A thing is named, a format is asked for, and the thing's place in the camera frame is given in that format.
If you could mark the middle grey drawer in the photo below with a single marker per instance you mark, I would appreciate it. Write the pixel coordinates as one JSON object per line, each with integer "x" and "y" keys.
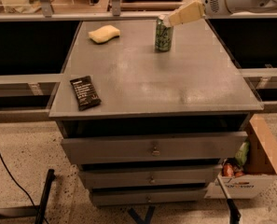
{"x": 149, "y": 177}

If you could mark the grey drawer cabinet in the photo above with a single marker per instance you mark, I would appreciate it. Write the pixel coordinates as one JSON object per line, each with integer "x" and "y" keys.
{"x": 192, "y": 88}

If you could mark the bottom grey drawer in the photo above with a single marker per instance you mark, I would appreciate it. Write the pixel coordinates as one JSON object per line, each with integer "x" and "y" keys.
{"x": 147, "y": 196}

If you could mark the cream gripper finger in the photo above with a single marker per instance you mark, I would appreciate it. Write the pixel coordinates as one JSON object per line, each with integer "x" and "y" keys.
{"x": 192, "y": 11}

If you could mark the yellow sponge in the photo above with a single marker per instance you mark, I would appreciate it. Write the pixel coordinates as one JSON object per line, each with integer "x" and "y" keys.
{"x": 104, "y": 34}

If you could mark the top grey drawer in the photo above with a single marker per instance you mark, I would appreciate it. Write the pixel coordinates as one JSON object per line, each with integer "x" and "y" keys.
{"x": 166, "y": 147}

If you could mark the black bar right floor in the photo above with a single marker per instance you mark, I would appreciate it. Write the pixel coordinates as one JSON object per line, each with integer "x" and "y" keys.
{"x": 234, "y": 212}

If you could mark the green snack bag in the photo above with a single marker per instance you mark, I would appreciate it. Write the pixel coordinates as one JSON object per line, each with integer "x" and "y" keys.
{"x": 241, "y": 155}

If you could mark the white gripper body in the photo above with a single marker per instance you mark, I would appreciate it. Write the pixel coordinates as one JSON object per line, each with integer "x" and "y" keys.
{"x": 213, "y": 0}

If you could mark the green soda can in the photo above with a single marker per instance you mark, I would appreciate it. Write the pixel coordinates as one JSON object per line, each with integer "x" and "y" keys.
{"x": 163, "y": 35}

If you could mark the black rxbar chocolate wrapper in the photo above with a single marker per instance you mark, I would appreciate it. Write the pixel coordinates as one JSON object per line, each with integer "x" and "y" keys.
{"x": 85, "y": 93}

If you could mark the grey drawer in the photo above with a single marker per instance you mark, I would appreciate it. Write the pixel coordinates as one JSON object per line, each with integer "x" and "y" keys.
{"x": 147, "y": 196}
{"x": 149, "y": 177}
{"x": 166, "y": 147}

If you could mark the metal railing frame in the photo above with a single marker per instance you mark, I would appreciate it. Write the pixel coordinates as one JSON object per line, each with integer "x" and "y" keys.
{"x": 83, "y": 10}

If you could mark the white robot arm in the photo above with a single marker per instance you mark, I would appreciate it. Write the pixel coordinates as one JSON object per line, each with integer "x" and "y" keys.
{"x": 253, "y": 6}

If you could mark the cardboard box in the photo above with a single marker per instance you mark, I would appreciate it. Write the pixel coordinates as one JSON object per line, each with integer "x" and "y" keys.
{"x": 260, "y": 169}

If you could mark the red snack packets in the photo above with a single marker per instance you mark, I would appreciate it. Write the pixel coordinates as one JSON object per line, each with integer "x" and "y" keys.
{"x": 232, "y": 170}

